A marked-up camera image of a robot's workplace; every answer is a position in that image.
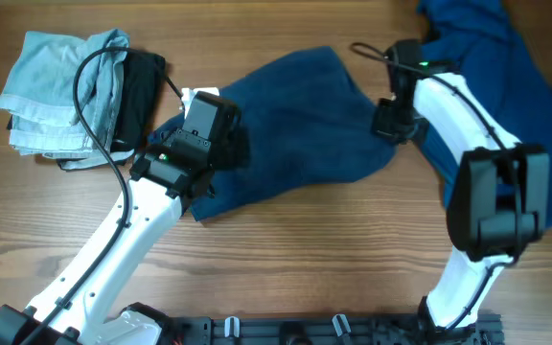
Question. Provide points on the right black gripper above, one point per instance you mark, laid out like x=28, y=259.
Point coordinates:
x=388, y=123

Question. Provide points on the blue t-shirt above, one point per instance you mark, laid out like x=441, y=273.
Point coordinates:
x=478, y=37

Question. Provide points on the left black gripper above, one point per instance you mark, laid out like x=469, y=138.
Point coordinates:
x=228, y=147

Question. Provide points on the dark navy blue shorts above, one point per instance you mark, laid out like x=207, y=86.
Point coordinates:
x=307, y=123

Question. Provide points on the black folded garment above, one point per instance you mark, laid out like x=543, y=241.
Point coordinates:
x=142, y=82

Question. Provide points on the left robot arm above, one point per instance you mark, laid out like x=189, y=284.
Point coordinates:
x=163, y=183

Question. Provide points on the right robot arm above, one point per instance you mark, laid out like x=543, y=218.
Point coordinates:
x=498, y=201

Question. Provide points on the light blue folded jeans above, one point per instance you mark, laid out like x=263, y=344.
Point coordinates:
x=39, y=96

